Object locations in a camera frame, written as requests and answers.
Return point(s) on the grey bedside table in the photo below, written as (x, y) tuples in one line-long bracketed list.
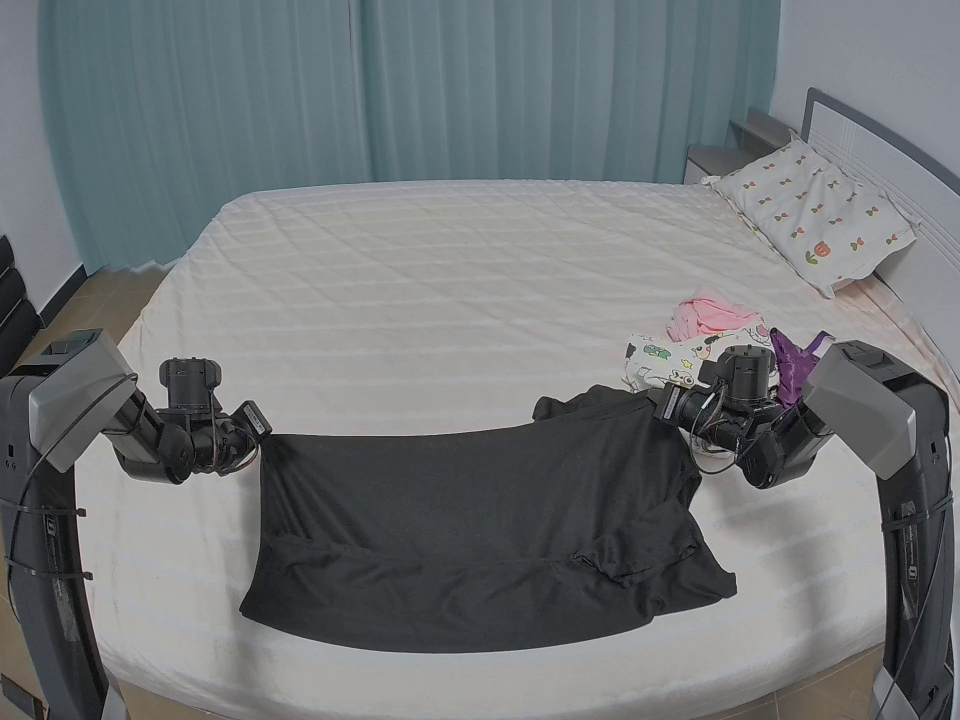
[(709, 158)]

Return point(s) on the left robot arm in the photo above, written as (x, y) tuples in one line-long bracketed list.
[(75, 402)]

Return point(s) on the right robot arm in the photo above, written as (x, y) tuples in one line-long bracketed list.
[(862, 402)]

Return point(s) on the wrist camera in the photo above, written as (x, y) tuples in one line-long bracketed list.
[(662, 404), (255, 418)]

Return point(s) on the black garment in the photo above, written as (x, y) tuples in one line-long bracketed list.
[(487, 514)]

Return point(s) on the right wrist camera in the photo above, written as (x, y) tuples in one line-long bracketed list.
[(662, 404)]

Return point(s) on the black chest of drawers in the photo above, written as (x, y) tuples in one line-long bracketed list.
[(15, 304)]

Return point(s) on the purple garment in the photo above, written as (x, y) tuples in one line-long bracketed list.
[(791, 364)]

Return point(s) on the white printed garment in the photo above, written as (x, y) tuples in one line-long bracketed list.
[(660, 357)]

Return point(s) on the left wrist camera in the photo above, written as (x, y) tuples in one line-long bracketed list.
[(255, 418)]

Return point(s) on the bed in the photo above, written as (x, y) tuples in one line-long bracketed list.
[(450, 304)]

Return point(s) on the pink garment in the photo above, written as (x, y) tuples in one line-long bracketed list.
[(709, 316)]

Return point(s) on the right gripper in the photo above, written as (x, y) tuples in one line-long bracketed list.
[(694, 406)]

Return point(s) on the blue-green curtain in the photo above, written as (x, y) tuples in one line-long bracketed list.
[(202, 102), (562, 64)]

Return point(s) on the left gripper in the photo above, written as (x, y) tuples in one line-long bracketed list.
[(238, 447)]

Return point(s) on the white printed pillow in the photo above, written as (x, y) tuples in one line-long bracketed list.
[(814, 211)]

